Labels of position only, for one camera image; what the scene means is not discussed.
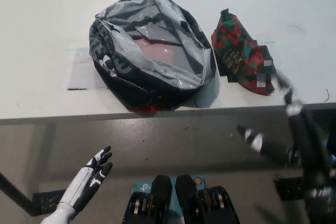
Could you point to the black table leg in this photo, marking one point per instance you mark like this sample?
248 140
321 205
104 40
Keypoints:
15 192

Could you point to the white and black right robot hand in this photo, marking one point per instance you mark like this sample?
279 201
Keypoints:
296 140

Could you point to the red item inside bag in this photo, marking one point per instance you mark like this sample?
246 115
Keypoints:
157 51

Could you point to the black plastic bag grey inside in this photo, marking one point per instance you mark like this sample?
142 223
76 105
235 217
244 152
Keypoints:
147 77

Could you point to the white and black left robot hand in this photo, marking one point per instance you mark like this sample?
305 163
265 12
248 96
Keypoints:
78 184

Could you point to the black tape patch on table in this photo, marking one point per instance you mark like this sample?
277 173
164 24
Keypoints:
232 79

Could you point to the clear tape patch on table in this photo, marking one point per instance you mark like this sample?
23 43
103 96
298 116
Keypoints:
81 72

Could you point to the red green plaid cloth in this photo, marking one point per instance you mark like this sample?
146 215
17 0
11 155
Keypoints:
241 51

